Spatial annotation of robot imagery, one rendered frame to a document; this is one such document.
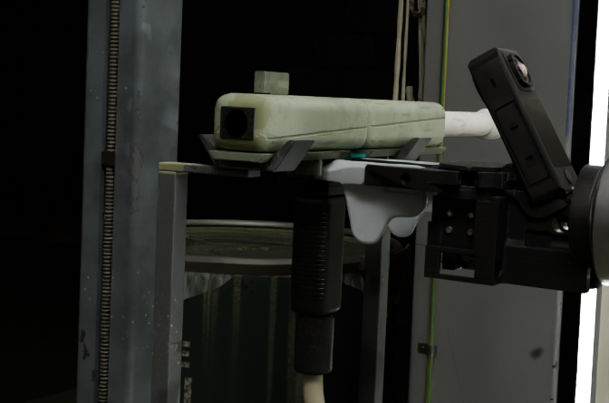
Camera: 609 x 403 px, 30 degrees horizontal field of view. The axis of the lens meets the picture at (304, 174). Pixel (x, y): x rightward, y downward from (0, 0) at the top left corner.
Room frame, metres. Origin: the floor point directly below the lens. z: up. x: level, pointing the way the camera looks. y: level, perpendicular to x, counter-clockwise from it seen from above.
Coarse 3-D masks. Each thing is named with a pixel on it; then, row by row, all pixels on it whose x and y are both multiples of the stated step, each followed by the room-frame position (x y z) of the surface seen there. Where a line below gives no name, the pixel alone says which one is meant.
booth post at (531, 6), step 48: (432, 0) 1.34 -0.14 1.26; (480, 0) 1.31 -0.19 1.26; (528, 0) 1.28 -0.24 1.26; (576, 0) 1.26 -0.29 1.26; (432, 48) 1.34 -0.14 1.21; (480, 48) 1.31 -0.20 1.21; (528, 48) 1.28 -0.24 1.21; (576, 48) 1.26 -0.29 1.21; (432, 96) 1.34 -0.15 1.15; (480, 144) 1.30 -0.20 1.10; (480, 288) 1.30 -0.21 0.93; (528, 288) 1.27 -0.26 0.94; (480, 336) 1.30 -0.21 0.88; (528, 336) 1.27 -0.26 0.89; (432, 384) 1.33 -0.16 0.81; (480, 384) 1.30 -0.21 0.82; (528, 384) 1.27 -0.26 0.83
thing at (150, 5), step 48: (96, 0) 0.95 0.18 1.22; (144, 0) 0.93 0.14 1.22; (96, 48) 0.94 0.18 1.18; (144, 48) 0.93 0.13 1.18; (96, 96) 0.94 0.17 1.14; (144, 96) 0.93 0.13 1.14; (96, 144) 0.94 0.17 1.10; (144, 144) 0.93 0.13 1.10; (96, 192) 0.94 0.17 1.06; (144, 192) 0.93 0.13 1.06; (96, 240) 0.94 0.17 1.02; (144, 240) 0.93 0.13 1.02; (96, 288) 0.94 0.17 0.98; (144, 288) 0.94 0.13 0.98; (96, 336) 0.94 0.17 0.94; (144, 336) 0.94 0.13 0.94; (96, 384) 0.94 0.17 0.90; (144, 384) 0.94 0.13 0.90
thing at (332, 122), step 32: (224, 96) 0.78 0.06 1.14; (256, 96) 0.77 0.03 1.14; (288, 96) 0.79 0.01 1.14; (224, 128) 0.77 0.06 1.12; (256, 128) 0.76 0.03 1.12; (288, 128) 0.78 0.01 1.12; (320, 128) 0.82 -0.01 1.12; (352, 128) 0.86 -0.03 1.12; (384, 128) 0.91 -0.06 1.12; (416, 128) 0.96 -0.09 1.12; (448, 128) 1.05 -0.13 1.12; (480, 128) 1.13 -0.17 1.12; (256, 160) 0.76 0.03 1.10; (320, 160) 0.83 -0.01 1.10; (320, 192) 0.85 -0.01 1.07; (320, 224) 0.85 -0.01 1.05; (320, 256) 0.85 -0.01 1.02; (320, 288) 0.85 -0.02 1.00; (320, 320) 0.86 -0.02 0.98; (320, 352) 0.86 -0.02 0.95
